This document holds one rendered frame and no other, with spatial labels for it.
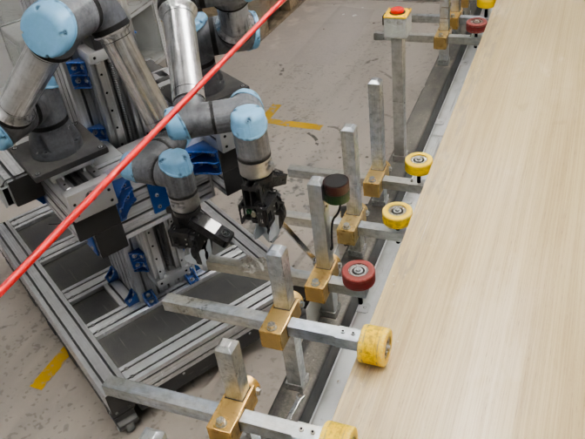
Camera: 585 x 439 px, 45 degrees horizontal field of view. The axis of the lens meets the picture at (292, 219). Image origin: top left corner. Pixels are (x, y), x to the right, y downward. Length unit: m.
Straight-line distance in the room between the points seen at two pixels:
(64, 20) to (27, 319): 1.86
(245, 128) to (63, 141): 0.76
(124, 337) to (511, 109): 1.56
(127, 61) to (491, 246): 0.99
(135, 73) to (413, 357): 0.93
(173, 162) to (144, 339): 1.10
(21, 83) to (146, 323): 1.19
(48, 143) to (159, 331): 0.89
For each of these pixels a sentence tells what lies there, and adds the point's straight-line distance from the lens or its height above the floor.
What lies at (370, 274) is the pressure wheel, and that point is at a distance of 1.70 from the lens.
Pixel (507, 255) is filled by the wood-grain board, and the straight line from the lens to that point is 1.77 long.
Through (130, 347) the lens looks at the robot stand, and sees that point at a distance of 2.65.
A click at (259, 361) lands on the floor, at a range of 2.76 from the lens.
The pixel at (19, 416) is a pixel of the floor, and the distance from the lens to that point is 2.90.
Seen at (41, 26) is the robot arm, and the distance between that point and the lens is 1.66.
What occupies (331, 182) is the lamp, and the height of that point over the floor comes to 1.13.
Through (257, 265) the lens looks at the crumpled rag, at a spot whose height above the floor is 0.87.
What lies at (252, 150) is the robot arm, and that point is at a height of 1.27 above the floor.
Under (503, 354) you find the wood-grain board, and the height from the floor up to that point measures 0.90.
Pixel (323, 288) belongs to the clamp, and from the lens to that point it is 1.72.
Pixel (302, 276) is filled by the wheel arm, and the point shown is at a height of 0.86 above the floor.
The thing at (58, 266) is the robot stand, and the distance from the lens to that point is 3.12.
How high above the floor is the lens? 2.05
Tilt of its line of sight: 37 degrees down
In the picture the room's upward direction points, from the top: 8 degrees counter-clockwise
